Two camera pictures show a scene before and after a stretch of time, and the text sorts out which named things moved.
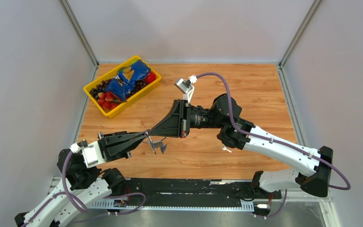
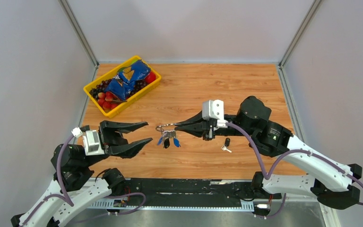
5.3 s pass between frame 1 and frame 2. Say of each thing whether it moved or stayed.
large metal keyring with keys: moved
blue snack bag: stayed
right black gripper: moved
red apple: stayed
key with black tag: stayed
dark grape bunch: stayed
